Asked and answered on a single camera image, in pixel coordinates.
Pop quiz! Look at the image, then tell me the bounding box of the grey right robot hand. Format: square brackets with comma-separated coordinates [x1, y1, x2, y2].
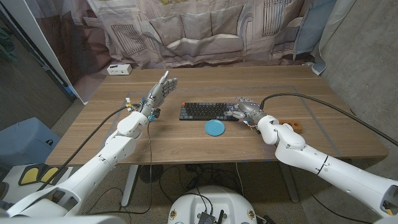
[224, 96, 268, 125]

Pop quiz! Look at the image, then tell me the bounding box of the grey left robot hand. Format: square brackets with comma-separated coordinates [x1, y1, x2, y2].
[138, 70, 179, 119]

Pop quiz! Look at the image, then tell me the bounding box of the black mechanical keyboard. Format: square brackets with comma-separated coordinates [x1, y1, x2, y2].
[178, 102, 239, 122]

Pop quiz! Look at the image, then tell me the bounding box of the blue round coaster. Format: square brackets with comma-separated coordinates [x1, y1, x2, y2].
[204, 119, 226, 137]

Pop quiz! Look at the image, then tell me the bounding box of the white power box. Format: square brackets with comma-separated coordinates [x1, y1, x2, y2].
[106, 63, 132, 76]

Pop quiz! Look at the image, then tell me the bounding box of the brown wooden block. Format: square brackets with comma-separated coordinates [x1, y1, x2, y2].
[279, 119, 303, 134]

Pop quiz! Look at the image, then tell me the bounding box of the black round floor fan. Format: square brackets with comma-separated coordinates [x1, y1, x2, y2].
[139, 164, 164, 184]

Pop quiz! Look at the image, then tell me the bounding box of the printed sofa backdrop cloth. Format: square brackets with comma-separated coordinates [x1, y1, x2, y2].
[24, 0, 340, 105]

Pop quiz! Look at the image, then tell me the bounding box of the grey table leg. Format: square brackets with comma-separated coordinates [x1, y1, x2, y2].
[278, 161, 300, 203]

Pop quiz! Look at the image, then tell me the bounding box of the white table leg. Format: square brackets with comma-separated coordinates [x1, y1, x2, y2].
[120, 164, 139, 207]

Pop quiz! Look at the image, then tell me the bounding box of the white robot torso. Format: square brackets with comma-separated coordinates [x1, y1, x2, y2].
[167, 185, 258, 224]

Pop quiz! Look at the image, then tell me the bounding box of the black electronics box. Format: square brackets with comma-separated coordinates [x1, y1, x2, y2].
[198, 211, 216, 224]

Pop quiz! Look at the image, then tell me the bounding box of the white cloth sheet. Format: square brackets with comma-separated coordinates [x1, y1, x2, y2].
[310, 0, 357, 76]

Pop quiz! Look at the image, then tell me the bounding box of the yellow black foot pedal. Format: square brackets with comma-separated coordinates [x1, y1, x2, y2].
[40, 167, 68, 185]
[18, 164, 43, 187]

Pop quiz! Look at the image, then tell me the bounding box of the white partition panel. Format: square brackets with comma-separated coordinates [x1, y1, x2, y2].
[0, 0, 88, 105]

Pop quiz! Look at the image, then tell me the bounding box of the blue plastic bin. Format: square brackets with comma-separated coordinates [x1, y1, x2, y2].
[0, 117, 62, 170]

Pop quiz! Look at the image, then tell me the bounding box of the thin black left wrist cable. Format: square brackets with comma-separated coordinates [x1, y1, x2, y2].
[82, 118, 154, 216]

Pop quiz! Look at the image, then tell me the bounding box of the white floor cable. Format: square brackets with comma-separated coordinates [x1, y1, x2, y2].
[235, 162, 245, 197]

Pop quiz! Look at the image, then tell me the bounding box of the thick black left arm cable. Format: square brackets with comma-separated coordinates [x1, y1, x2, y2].
[35, 102, 142, 192]

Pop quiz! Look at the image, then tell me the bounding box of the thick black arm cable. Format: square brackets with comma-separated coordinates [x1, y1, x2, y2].
[259, 92, 398, 146]
[35, 102, 142, 192]

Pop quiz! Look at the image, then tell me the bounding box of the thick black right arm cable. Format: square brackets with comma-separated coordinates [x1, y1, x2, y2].
[259, 92, 398, 146]

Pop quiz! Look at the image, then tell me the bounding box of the white pedal base plate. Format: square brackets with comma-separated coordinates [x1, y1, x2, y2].
[1, 164, 77, 205]

